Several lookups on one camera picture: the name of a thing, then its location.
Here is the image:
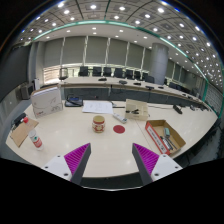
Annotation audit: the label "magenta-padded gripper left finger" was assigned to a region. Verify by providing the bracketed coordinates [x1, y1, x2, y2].
[41, 142, 92, 186]

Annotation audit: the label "long curved conference desk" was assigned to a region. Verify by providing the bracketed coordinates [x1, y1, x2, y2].
[59, 76, 209, 108]

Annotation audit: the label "clear red-capped water bottle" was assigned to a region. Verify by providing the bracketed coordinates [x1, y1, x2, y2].
[28, 129, 45, 151]

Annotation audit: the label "black desk conference unit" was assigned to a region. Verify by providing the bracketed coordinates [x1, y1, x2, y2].
[64, 95, 84, 108]

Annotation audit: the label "white cardboard box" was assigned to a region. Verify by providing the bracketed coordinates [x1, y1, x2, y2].
[30, 85, 64, 119]

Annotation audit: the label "small black microphone unit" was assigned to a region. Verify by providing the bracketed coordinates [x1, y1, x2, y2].
[172, 104, 184, 115]

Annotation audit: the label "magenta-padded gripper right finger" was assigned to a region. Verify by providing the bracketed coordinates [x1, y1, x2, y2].
[131, 142, 184, 186]

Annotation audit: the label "flat round red coaster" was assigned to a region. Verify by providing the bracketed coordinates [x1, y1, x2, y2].
[112, 124, 127, 135]

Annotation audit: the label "row of black office chairs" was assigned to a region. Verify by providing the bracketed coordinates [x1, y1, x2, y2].
[58, 65, 156, 84]

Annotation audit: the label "grey boxy monitor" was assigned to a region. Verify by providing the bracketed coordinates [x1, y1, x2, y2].
[19, 83, 35, 101]

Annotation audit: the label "open red-flapped cardboard box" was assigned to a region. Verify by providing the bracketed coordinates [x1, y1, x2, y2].
[144, 119, 187, 157]

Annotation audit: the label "recessed ceiling lights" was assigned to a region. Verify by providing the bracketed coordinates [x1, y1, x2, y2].
[19, 0, 223, 84]

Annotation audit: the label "brown paper envelope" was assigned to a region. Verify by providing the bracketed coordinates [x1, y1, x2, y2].
[9, 118, 40, 149]

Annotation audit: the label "red and cream mug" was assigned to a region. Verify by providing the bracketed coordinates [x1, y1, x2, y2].
[91, 114, 107, 134]

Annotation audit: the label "white printed paper sheet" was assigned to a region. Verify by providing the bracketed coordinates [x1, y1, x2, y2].
[81, 99, 115, 116]

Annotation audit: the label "beige compartment organizer tray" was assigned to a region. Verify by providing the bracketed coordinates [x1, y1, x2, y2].
[124, 98, 150, 122]

